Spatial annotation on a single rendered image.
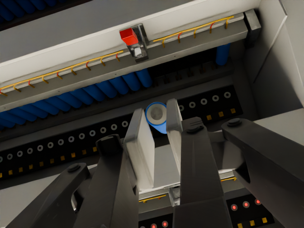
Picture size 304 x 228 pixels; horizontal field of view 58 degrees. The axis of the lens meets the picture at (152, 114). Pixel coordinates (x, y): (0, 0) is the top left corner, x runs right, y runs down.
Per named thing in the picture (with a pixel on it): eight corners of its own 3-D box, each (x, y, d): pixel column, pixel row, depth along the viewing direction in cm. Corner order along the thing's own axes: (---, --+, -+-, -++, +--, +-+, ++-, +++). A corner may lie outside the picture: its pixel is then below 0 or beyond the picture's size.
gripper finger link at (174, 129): (165, 129, 13) (180, 125, 13) (166, 100, 20) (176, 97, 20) (182, 182, 14) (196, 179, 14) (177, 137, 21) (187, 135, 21)
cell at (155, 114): (172, 135, 26) (165, 129, 19) (154, 130, 26) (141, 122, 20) (177, 117, 26) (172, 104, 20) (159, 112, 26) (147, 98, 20)
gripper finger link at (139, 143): (154, 189, 14) (140, 193, 14) (154, 143, 21) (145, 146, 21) (136, 137, 14) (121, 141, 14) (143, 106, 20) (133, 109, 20)
